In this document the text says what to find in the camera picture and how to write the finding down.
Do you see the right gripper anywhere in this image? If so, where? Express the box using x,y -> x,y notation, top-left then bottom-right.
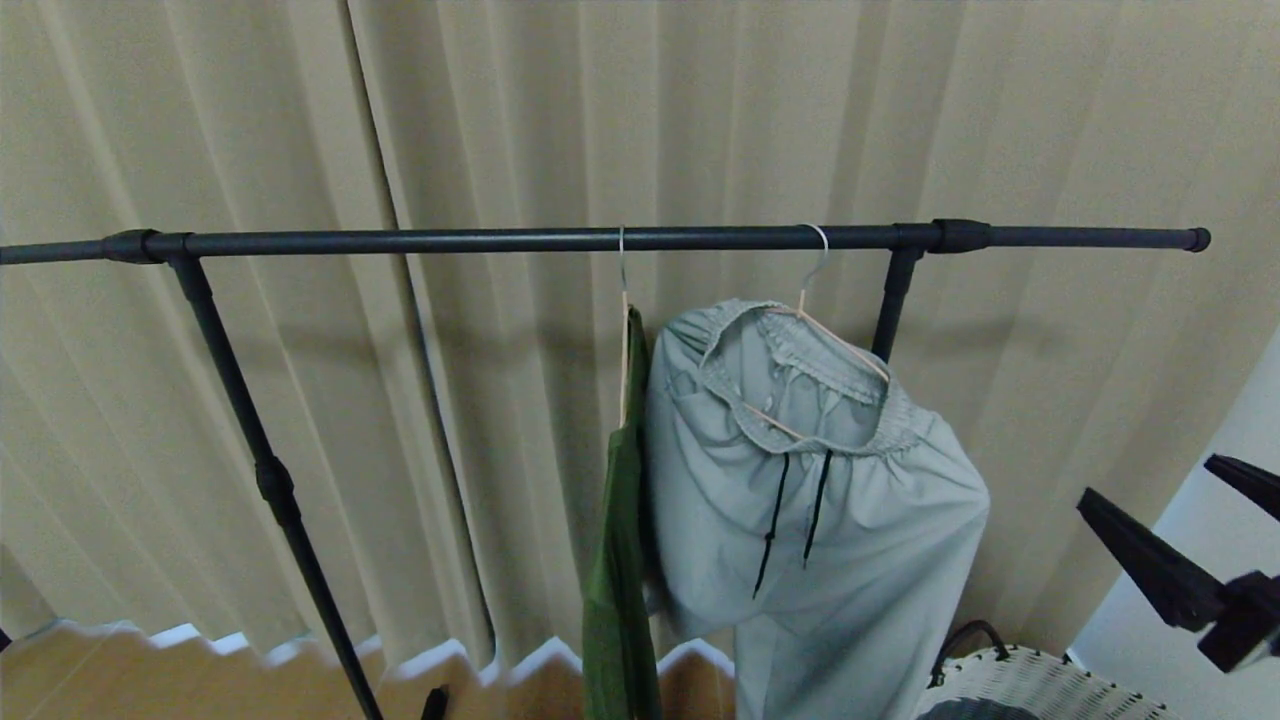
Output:
1077,453 -> 1280,674

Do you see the white garment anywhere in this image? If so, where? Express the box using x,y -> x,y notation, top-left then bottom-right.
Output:
643,298 -> 992,720

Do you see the pink clothes hanger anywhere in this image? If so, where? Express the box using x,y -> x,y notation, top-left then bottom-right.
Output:
616,227 -> 634,431
740,223 -> 893,447

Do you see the green printed t-shirt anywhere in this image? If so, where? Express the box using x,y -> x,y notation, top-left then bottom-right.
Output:
582,305 -> 665,720

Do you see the white laundry basket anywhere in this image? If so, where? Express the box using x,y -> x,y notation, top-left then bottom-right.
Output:
915,620 -> 1181,720

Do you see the black clothes rack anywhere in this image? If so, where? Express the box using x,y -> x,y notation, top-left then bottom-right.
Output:
0,218 -> 1213,720

